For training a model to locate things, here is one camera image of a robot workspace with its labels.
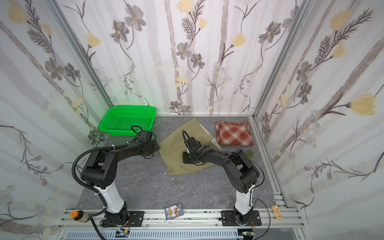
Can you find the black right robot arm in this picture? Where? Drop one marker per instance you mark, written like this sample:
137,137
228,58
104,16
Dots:
194,145

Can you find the red plaid skirt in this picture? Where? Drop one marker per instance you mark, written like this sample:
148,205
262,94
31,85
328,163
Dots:
234,134

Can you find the small green box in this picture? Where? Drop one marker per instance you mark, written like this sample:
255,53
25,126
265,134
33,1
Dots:
250,154

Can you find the blue patterned card box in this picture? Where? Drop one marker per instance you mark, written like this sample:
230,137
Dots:
174,211

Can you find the green plastic basket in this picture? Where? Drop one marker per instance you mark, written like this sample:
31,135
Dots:
125,120

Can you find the white slotted cable duct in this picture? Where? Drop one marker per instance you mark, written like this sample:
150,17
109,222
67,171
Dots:
180,234

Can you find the olive khaki skirt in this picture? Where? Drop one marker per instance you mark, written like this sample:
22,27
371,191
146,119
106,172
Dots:
172,147

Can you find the small wooden block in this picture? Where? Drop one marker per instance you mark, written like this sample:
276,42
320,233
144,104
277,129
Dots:
277,212

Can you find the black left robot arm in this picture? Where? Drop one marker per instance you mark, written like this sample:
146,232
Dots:
96,170

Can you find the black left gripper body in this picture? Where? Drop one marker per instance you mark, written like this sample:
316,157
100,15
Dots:
147,149

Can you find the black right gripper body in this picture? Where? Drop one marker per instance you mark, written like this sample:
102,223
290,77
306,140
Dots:
188,156

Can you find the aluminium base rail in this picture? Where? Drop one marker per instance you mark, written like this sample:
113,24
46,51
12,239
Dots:
194,219

